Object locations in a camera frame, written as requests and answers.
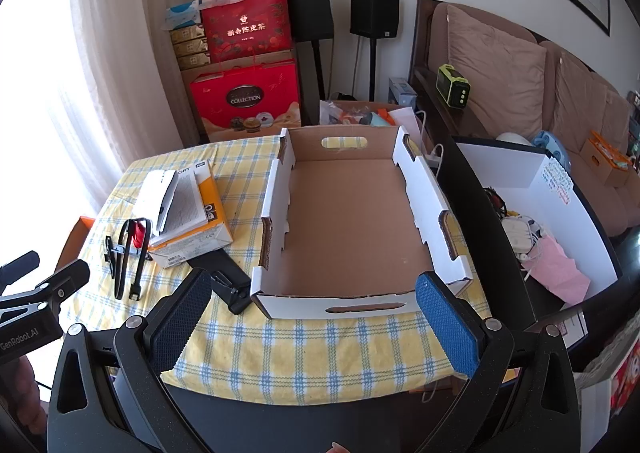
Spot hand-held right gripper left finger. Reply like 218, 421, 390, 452
46, 267, 213, 453

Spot grey box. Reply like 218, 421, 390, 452
388, 77, 418, 106

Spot white curtain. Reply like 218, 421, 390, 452
0, 0, 211, 254

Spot orange chair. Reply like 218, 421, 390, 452
55, 216, 96, 274

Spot red tea gift bag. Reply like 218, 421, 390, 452
200, 0, 295, 65

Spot brown sofa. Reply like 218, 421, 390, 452
407, 0, 640, 254

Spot black white storage box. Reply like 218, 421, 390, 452
445, 136, 621, 329

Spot pink bag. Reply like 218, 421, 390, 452
527, 233, 591, 306

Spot person's left hand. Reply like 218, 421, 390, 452
0, 355, 43, 434

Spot orange cardboard box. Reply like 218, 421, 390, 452
580, 130, 633, 186

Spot large brown cushion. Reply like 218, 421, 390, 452
446, 4, 548, 141

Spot red yellow cables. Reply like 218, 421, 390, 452
482, 187, 507, 219

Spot cardboard box of clutter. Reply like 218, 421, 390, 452
320, 100, 401, 129

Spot white cardboard tray box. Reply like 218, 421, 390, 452
250, 126, 475, 320

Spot blue white tissue pack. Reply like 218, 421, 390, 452
161, 0, 202, 31

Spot orange white hard drive box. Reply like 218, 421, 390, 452
147, 160, 235, 270

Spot white chargers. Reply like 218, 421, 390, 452
501, 216, 543, 261

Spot red pastry gift box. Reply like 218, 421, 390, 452
189, 60, 302, 141

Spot white paper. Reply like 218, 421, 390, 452
132, 169, 179, 236

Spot green black portable device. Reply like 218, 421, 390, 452
435, 64, 471, 109

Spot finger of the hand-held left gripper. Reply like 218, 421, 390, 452
27, 259, 92, 310
0, 249, 41, 286

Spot yellow plaid tablecloth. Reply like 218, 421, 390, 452
67, 136, 506, 406

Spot white red label box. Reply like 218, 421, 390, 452
545, 313, 588, 351

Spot white paper bag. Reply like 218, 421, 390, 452
387, 106, 431, 154

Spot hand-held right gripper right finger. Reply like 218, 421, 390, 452
414, 271, 583, 453

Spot light blue toy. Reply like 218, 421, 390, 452
532, 130, 571, 169

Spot brown cardboard box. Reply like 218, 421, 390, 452
180, 48, 301, 144

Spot black speaker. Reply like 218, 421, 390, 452
350, 0, 401, 39
286, 0, 335, 41

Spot red printed bag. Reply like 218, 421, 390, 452
610, 338, 640, 414

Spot black pouch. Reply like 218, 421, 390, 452
187, 250, 252, 315

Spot black cable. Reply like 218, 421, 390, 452
114, 217, 153, 301

